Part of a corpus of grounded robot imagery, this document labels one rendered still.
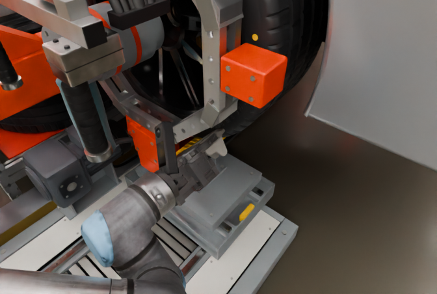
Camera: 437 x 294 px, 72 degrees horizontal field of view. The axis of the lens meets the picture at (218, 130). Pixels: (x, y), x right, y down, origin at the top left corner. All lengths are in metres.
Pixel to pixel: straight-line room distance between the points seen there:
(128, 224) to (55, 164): 0.57
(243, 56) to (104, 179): 1.04
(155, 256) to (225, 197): 0.56
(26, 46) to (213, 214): 0.80
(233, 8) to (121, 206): 0.39
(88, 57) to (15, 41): 0.68
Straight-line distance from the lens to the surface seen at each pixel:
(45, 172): 1.09
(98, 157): 0.54
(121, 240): 0.58
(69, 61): 0.44
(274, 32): 0.56
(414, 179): 1.73
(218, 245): 1.11
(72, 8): 0.44
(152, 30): 0.68
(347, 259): 1.34
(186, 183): 0.66
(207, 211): 1.09
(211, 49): 0.53
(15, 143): 1.49
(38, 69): 1.15
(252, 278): 1.14
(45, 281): 0.49
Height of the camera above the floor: 1.13
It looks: 41 degrees down
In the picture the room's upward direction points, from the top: straight up
